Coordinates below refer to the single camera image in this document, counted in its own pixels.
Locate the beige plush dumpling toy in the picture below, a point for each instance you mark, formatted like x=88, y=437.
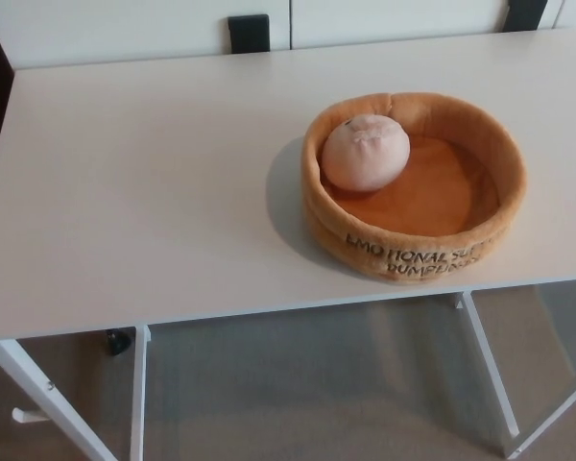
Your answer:
x=365, y=158

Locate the orange round plush basket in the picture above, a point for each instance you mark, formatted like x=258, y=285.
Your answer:
x=432, y=201

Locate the small black floor object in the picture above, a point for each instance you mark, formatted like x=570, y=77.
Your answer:
x=117, y=343

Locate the white peg on table leg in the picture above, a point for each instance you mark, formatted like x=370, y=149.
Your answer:
x=29, y=415

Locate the white metal table leg frame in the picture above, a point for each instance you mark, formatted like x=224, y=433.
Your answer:
x=494, y=374
x=139, y=398

